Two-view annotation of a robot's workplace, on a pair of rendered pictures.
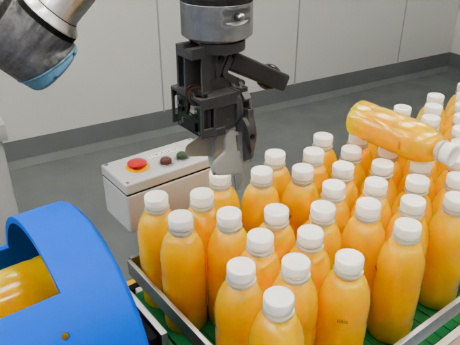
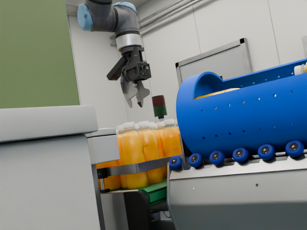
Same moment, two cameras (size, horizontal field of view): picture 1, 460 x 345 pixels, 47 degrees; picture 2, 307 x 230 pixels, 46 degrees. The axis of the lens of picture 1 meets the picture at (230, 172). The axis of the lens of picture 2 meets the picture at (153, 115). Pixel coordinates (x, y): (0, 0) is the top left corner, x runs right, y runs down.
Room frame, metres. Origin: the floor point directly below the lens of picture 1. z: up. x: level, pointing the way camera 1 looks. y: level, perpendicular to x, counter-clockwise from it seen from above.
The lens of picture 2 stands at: (0.94, 1.29, 1.03)
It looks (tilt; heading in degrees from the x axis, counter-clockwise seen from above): 5 degrees up; 256
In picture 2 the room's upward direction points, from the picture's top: 9 degrees counter-clockwise
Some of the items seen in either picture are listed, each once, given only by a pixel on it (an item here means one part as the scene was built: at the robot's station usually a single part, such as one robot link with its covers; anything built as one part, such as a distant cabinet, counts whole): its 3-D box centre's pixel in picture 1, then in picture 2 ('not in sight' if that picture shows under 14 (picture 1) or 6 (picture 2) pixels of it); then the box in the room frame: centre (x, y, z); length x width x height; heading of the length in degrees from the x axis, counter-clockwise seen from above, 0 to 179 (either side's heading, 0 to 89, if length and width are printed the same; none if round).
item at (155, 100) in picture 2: not in sight; (158, 102); (0.47, -0.40, 1.23); 0.06 x 0.06 x 0.04
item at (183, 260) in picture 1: (183, 274); (148, 154); (0.67, 0.07, 1.00); 0.07 x 0.07 x 0.19
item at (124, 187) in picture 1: (162, 181); (84, 148); (0.88, 0.13, 1.05); 0.20 x 0.10 x 0.10; 127
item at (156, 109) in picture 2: not in sight; (160, 111); (0.47, -0.40, 1.18); 0.06 x 0.06 x 0.05
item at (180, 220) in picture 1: (181, 223); (143, 125); (0.67, 0.07, 1.10); 0.04 x 0.04 x 0.02
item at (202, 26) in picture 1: (218, 20); (129, 44); (0.66, 0.01, 1.41); 0.10 x 0.09 x 0.05; 37
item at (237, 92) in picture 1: (213, 85); (134, 65); (0.65, 0.02, 1.32); 0.09 x 0.08 x 0.12; 127
